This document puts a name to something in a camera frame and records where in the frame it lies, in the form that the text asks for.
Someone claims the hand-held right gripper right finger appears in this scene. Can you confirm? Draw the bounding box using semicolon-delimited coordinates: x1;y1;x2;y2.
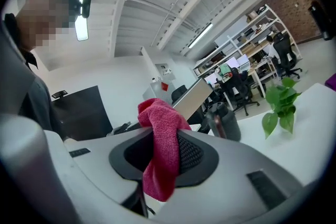
156;128;303;219

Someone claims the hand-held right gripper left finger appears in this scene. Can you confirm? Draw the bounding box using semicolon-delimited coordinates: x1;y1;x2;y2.
44;126;155;205

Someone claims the pink cloth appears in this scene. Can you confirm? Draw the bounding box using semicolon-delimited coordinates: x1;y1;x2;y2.
137;98;192;202

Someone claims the black water bottle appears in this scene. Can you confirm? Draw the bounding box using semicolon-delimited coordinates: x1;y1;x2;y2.
205;101;242;143

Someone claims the dark brown board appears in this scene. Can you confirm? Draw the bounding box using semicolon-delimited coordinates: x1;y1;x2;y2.
51;85;114;141

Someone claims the small black mounted device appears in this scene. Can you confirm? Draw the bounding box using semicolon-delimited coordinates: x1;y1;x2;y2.
51;89;69;99

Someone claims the person's grey-shirted torso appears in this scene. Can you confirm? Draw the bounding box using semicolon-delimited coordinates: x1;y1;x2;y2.
3;13;67;141

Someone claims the beige desk partition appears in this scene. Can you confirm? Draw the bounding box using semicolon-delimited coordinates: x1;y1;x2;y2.
172;78;214;121

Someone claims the black office chair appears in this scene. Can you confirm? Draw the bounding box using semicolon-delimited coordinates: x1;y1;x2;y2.
271;33;303;80
171;84;188;104
217;67;260;116

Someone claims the green potted plant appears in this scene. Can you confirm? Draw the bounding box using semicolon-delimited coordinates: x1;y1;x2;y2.
261;77;302;140

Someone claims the white cabinet with red label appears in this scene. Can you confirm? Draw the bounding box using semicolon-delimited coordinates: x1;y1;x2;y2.
142;80;174;106

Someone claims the computer monitor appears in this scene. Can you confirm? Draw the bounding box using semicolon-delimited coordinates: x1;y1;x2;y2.
225;54;250;71

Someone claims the long ceiling light tube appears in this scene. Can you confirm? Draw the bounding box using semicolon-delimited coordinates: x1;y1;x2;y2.
187;22;214;49

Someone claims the white storage shelf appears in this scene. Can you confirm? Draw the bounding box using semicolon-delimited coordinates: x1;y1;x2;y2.
192;4;303;81

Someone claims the purple object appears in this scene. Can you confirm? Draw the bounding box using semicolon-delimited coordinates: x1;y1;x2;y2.
324;73;336;90

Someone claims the person's head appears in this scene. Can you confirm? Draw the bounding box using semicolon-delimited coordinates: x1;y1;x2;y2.
15;0;81;52

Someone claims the black floor-standing unit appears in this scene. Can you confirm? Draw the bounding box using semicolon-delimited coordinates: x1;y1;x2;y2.
307;1;333;41

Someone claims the black head-worn camera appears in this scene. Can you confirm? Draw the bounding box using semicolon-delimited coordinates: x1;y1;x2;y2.
69;0;92;19

